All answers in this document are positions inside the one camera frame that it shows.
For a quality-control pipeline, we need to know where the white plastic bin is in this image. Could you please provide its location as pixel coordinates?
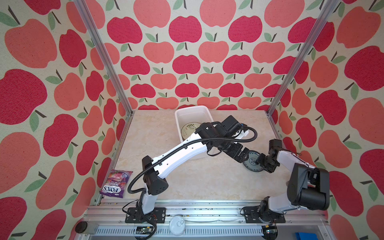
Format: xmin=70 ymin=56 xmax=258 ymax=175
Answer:
xmin=175 ymin=106 xmax=214 ymax=143

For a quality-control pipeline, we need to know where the cream plate with plant drawing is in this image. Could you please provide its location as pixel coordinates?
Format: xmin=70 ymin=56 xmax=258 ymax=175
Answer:
xmin=181 ymin=122 xmax=201 ymax=141

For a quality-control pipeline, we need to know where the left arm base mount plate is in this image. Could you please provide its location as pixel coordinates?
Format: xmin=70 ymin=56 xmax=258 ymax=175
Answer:
xmin=125 ymin=207 xmax=167 ymax=224

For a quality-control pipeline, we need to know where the aluminium frame post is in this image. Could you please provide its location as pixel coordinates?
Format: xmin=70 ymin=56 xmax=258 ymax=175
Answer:
xmin=74 ymin=0 xmax=134 ymax=118
xmin=267 ymin=0 xmax=341 ymax=118

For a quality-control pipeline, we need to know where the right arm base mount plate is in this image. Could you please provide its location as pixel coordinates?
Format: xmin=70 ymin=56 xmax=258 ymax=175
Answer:
xmin=240 ymin=206 xmax=286 ymax=224

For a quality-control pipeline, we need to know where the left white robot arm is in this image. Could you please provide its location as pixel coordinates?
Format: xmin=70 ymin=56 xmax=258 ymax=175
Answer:
xmin=135 ymin=116 xmax=257 ymax=215

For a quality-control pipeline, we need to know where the blue object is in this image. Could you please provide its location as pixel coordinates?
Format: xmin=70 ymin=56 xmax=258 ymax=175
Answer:
xmin=295 ymin=232 xmax=318 ymax=240

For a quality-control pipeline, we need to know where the right aluminium frame post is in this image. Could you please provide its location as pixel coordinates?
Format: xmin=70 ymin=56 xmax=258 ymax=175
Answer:
xmin=267 ymin=0 xmax=341 ymax=118

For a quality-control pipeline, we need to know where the white round cap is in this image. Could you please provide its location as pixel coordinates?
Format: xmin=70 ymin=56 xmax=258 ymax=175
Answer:
xmin=169 ymin=216 xmax=186 ymax=236

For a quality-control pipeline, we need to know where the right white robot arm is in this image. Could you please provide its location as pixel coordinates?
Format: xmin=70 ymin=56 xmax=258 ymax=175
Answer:
xmin=257 ymin=139 xmax=330 ymax=223

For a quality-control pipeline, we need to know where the black round knob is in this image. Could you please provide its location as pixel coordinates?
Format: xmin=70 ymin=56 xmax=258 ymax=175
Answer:
xmin=75 ymin=221 xmax=88 ymax=234

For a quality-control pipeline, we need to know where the left aluminium frame post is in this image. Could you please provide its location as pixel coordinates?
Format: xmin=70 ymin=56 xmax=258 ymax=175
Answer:
xmin=74 ymin=0 xmax=134 ymax=118

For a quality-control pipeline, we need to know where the aluminium front rail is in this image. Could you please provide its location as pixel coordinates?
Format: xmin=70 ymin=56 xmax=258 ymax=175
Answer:
xmin=73 ymin=200 xmax=336 ymax=240

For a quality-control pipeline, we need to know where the blue patterned plate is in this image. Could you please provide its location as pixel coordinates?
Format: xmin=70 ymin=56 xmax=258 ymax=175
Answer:
xmin=243 ymin=151 xmax=264 ymax=172

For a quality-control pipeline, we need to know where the purple snack bag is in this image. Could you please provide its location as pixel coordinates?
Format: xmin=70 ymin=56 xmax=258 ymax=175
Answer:
xmin=100 ymin=170 xmax=133 ymax=199

